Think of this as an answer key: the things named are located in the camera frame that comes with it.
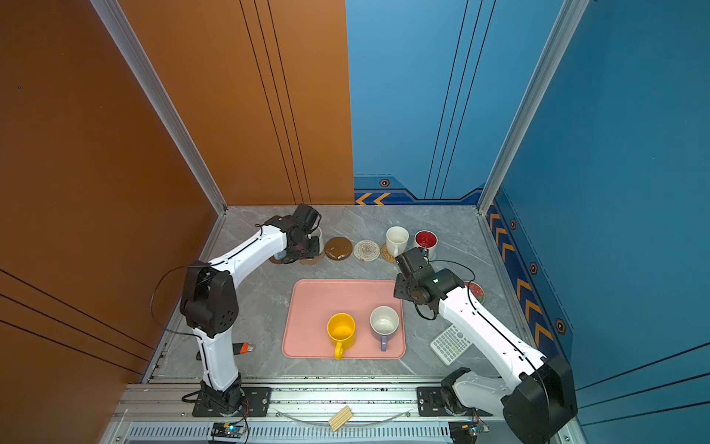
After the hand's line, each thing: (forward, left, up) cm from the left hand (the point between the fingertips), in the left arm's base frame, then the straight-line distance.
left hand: (314, 250), depth 94 cm
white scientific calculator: (-28, -44, -9) cm, 53 cm away
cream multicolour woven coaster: (+7, -18, -9) cm, 21 cm away
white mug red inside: (+6, -40, -2) cm, 41 cm away
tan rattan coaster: (+4, -26, -8) cm, 27 cm away
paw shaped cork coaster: (+1, +2, -9) cm, 9 cm away
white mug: (-5, -4, +15) cm, 16 cm away
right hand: (-16, -29, +3) cm, 33 cm away
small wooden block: (-47, -12, -9) cm, 49 cm away
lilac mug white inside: (-22, -24, -8) cm, 33 cm away
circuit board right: (-49, -44, -10) cm, 67 cm away
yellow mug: (-24, -10, -9) cm, 28 cm away
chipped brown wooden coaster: (+7, -7, -9) cm, 14 cm away
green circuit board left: (-50, +18, -12) cm, 54 cm away
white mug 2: (+6, -29, -2) cm, 30 cm away
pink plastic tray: (-14, -1, -11) cm, 18 cm away
